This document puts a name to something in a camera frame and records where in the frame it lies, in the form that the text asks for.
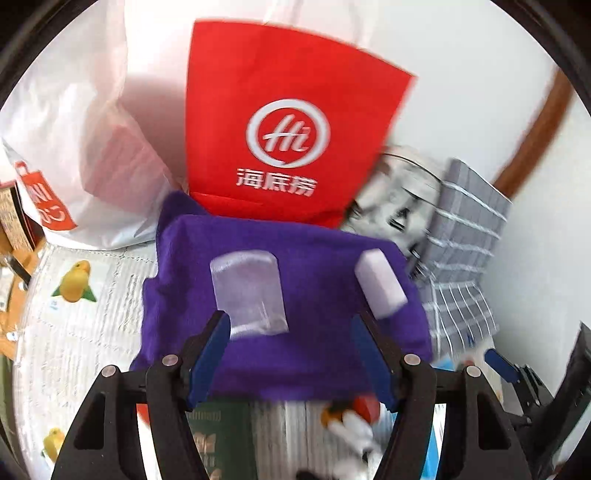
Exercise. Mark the wooden bed frame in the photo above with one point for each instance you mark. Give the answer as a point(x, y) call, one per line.
point(7, 323)

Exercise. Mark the purple towel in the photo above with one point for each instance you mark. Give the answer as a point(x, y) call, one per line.
point(314, 258)

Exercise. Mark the white plastic bag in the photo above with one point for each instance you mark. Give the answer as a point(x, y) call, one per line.
point(92, 115)

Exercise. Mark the grey checked cloth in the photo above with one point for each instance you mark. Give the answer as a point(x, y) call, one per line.
point(461, 240)

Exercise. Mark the white plush toy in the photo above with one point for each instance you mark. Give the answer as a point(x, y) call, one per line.
point(351, 429)

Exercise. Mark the grey fabric bag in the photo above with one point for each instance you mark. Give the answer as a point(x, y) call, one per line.
point(392, 194)

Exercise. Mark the red paper bag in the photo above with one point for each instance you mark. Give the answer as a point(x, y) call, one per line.
point(286, 83)

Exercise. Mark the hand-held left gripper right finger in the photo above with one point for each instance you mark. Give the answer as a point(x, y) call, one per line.
point(369, 360)

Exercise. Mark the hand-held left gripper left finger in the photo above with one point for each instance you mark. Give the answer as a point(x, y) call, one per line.
point(210, 360)

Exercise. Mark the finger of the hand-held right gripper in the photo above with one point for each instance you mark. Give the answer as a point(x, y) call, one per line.
point(497, 361)

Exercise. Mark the clear plastic cup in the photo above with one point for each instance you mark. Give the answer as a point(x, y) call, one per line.
point(249, 290)

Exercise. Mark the dark green booklet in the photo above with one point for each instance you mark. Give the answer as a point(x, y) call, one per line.
point(221, 438)

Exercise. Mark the brown wooden door frame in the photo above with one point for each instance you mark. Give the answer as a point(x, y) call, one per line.
point(540, 138)

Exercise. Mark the small brown printed bag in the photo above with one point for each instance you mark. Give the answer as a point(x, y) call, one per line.
point(18, 212)

